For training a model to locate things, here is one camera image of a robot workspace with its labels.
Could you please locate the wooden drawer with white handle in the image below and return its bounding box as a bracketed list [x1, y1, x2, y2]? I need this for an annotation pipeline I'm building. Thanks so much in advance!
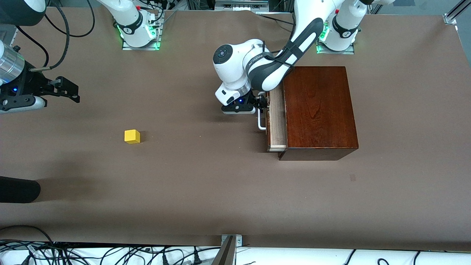
[257, 88, 288, 153]

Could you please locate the yellow cube block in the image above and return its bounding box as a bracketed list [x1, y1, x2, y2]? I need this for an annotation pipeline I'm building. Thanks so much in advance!
[124, 129, 141, 144]

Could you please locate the dark brown wooden cabinet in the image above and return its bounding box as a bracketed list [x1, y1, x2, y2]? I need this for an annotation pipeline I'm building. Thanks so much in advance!
[279, 66, 360, 161]

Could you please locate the grey metal device box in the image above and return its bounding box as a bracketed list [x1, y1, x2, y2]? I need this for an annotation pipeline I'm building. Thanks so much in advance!
[215, 0, 269, 11]

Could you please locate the brown table cover sheet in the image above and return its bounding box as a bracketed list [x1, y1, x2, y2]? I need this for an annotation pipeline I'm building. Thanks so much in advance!
[0, 7, 471, 252]

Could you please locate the black cylinder object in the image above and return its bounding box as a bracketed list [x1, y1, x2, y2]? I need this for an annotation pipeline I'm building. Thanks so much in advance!
[0, 176, 41, 204]

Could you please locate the dark grey slanted beam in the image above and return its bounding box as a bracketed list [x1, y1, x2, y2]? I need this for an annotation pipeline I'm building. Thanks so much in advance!
[212, 236, 236, 265]

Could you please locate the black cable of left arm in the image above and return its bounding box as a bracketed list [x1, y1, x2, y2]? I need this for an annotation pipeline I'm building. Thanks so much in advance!
[263, 40, 321, 70]

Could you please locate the black cable on table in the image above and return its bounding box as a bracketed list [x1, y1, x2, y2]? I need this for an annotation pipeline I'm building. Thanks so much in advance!
[257, 13, 295, 27]

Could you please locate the metal base plate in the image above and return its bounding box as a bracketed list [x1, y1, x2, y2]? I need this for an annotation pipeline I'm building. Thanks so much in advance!
[315, 18, 356, 55]
[121, 10, 162, 51]

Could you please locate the small metal bracket plate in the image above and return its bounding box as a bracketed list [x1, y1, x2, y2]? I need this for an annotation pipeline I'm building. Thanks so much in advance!
[221, 234, 243, 247]

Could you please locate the black looped floor cable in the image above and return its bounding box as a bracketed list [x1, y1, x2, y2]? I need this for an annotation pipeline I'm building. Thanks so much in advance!
[0, 225, 56, 246]

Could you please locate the aluminium corner bracket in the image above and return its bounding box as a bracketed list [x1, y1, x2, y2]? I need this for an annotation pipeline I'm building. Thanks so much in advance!
[443, 0, 471, 26]

